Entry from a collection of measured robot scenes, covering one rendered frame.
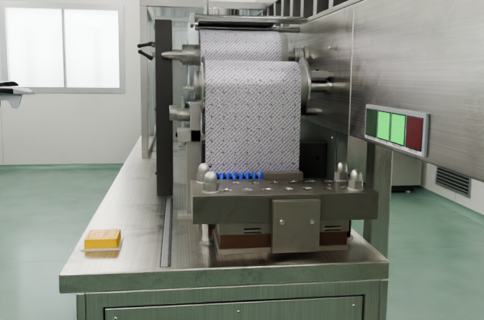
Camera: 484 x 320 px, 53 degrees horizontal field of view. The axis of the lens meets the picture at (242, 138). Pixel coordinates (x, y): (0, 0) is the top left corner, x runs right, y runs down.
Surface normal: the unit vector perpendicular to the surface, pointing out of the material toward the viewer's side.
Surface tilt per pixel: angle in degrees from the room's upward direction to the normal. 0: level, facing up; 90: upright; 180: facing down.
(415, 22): 90
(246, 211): 90
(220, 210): 90
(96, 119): 90
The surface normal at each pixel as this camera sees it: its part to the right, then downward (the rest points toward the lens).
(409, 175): 0.13, 0.13
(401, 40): -0.99, 0.00
